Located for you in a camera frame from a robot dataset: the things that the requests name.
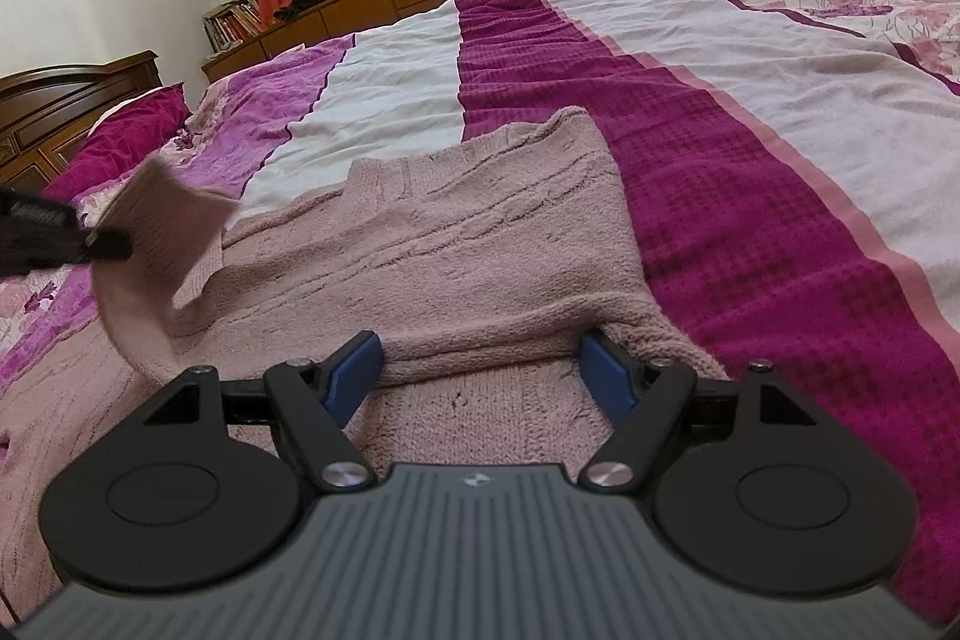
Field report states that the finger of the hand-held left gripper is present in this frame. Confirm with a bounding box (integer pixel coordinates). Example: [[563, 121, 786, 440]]
[[69, 223, 134, 264]]

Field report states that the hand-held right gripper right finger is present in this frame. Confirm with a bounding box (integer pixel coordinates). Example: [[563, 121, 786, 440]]
[[576, 331, 817, 495]]

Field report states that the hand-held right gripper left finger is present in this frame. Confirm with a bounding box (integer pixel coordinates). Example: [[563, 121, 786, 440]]
[[142, 330, 385, 495]]

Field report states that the pink knitted sweater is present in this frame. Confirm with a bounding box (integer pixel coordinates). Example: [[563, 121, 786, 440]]
[[0, 106, 732, 618]]

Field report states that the magenta velvet pillow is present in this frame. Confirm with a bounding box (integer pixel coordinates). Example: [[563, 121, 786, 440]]
[[41, 83, 192, 208]]

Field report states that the wooden headboard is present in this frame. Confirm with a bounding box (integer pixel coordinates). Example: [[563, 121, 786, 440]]
[[0, 50, 185, 185]]

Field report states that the magenta floral bedspread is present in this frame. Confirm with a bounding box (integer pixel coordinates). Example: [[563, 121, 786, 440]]
[[0, 0, 960, 627]]

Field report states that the row of books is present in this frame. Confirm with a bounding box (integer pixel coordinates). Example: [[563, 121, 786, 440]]
[[202, 0, 266, 53]]

